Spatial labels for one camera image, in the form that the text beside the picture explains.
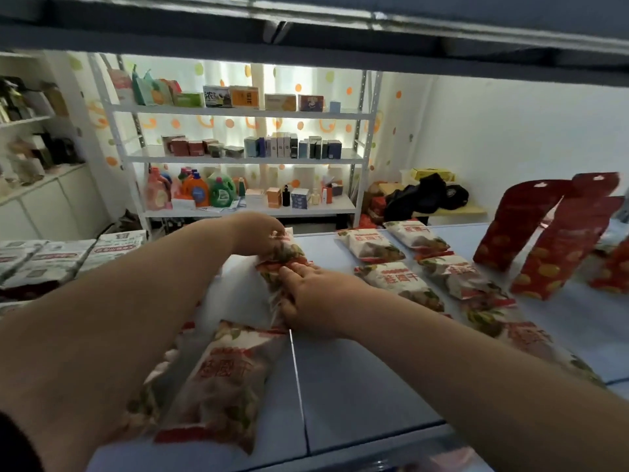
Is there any person's right forearm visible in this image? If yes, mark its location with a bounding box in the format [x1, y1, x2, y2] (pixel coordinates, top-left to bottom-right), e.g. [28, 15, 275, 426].
[344, 286, 629, 472]

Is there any grey metal shelf board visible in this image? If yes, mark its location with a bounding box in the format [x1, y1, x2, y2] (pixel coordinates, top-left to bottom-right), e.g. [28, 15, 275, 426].
[0, 0, 629, 90]

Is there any black sleeve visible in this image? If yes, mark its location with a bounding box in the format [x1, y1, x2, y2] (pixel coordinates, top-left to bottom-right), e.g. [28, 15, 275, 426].
[0, 412, 46, 472]

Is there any person's right hand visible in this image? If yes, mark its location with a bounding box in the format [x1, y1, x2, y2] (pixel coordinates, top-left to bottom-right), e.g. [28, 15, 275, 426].
[277, 263, 367, 340]

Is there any pile of white grey packets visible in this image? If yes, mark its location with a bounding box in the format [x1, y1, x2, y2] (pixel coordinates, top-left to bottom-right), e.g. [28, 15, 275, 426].
[0, 230, 148, 303]

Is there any white wall cabinet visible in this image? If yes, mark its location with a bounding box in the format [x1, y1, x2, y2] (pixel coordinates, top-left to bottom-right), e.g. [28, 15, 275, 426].
[0, 50, 115, 242]

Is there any person's left forearm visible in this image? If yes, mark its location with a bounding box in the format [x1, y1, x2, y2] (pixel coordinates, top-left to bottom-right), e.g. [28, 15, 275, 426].
[0, 214, 246, 472]

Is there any orange detergent bottle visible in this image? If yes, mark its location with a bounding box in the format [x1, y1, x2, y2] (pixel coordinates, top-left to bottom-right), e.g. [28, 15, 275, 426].
[182, 171, 210, 208]

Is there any white metal rack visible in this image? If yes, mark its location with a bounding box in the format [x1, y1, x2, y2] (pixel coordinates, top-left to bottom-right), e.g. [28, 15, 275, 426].
[87, 53, 384, 236]

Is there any pink detergent bottle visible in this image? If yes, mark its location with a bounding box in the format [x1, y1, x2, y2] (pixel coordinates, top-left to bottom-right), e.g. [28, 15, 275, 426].
[145, 167, 172, 211]

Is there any row of small perfume boxes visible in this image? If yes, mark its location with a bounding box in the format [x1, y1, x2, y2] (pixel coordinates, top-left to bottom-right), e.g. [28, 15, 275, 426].
[161, 133, 343, 160]

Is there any yellow low table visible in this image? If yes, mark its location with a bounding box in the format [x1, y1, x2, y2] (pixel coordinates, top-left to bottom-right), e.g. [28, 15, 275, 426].
[412, 201, 488, 226]

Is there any green detergent bottle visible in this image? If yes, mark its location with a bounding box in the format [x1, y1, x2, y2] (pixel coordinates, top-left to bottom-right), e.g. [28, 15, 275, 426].
[209, 174, 238, 208]

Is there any row of colourful cartons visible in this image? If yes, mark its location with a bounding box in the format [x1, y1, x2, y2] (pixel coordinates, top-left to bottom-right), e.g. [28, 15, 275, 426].
[108, 66, 342, 113]

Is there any black bag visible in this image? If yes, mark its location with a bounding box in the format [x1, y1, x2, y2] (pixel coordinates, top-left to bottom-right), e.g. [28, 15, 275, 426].
[383, 173, 470, 224]

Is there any red orange print standing pouch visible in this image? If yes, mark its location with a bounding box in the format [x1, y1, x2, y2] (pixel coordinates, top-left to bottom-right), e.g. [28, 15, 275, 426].
[473, 179, 574, 272]
[510, 195, 626, 301]
[589, 236, 629, 295]
[570, 172, 621, 203]

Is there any yellow flat box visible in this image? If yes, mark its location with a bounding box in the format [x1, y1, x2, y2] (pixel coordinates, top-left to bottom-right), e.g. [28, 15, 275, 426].
[410, 167, 456, 183]

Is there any white fruit print snack packet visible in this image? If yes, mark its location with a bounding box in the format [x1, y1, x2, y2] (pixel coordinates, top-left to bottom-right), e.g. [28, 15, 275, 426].
[383, 219, 451, 256]
[354, 262, 446, 313]
[418, 254, 508, 301]
[115, 320, 198, 441]
[154, 319, 289, 456]
[255, 228, 316, 331]
[336, 228, 407, 264]
[461, 299, 606, 389]

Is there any person's left hand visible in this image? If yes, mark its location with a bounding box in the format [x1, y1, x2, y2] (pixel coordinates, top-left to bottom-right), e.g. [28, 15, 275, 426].
[230, 211, 295, 259]

